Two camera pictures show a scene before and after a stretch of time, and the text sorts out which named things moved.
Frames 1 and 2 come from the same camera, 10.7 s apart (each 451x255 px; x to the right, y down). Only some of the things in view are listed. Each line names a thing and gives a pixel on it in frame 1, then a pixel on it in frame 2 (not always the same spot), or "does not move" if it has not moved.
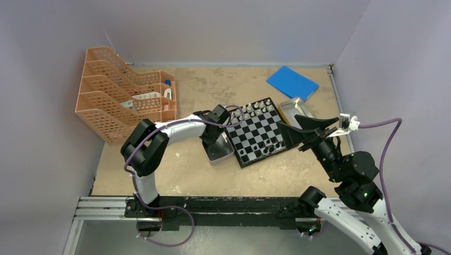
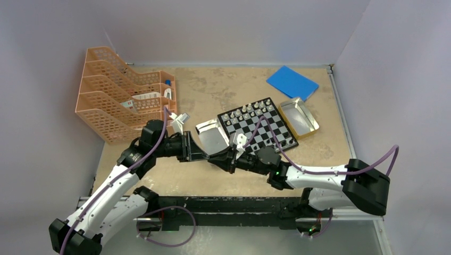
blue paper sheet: x=292 y=83 does not move
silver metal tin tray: x=219 y=151 does not move
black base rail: x=286 y=212 does not move
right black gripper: x=292 y=136 to x=225 y=160
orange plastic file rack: x=113 y=99 does not move
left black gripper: x=210 y=140 to x=190 y=151
